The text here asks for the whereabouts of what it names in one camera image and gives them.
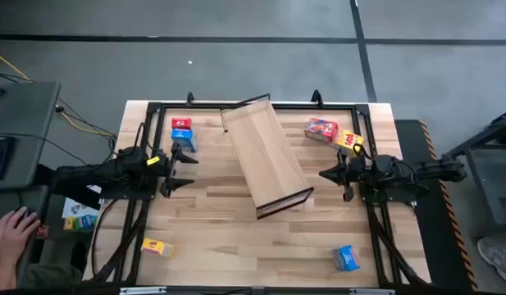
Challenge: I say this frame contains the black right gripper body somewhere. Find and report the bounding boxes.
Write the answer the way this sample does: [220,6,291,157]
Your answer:
[338,147,375,202]

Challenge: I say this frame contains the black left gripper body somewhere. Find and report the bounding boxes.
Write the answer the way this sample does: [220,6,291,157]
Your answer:
[156,143,182,198]

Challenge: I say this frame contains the blue cereal box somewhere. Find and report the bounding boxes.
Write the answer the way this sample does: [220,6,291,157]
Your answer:
[171,128,198,153]
[330,244,361,272]

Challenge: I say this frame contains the yellow cereal box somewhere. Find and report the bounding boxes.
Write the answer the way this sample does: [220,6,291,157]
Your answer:
[330,128,365,153]
[139,238,176,258]

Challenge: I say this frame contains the person's forearm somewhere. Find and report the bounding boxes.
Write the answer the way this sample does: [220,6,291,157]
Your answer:
[0,261,20,292]

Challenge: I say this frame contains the colourful cereal multipack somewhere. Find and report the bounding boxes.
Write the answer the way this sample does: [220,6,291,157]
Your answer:
[62,214,99,234]

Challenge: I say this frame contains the black stand beam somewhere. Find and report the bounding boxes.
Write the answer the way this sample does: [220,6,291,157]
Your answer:
[33,163,102,211]

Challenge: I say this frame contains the white printed paper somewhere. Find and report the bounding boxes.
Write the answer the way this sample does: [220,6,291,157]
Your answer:
[62,184,103,220]

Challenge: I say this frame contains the black hazard-striped floor mat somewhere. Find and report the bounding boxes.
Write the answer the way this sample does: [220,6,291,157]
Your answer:
[394,118,480,293]

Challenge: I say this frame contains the grey metal stand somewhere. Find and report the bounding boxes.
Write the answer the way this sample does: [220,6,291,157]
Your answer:
[442,106,506,238]

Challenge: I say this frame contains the grey desk surface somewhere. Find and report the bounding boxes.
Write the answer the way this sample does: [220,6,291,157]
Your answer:
[0,80,62,193]
[0,184,49,290]

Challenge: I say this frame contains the person's leg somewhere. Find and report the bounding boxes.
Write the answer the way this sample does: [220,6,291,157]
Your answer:
[18,261,84,290]

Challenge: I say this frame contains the grey shoe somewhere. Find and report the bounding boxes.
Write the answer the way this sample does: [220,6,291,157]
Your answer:
[476,236,506,285]

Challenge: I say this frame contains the black backlit keyboard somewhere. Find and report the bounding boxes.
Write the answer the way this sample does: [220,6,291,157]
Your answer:
[0,136,16,181]

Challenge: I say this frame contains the person's hand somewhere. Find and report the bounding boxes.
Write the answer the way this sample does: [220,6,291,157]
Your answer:
[0,209,42,267]

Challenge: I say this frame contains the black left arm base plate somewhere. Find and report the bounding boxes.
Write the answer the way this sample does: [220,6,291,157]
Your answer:
[98,186,159,202]

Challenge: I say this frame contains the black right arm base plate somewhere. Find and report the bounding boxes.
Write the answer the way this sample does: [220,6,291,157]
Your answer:
[358,179,418,207]

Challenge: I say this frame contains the black metal table frame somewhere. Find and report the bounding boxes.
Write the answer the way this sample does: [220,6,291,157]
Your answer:
[88,90,430,288]

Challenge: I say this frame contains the long black cable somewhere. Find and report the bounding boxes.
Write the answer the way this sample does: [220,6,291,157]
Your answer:
[89,198,116,284]

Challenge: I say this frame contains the silver metal bracket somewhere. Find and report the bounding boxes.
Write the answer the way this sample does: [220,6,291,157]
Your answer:
[119,286,167,295]
[349,288,396,295]

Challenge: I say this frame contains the black desk cable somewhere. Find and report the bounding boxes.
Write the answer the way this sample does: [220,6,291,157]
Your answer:
[0,131,89,166]

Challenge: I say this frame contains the black floor cable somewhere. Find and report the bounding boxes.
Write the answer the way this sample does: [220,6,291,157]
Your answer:
[0,69,35,84]

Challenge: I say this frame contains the yellow cable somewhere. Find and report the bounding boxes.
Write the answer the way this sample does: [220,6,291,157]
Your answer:
[0,47,116,139]

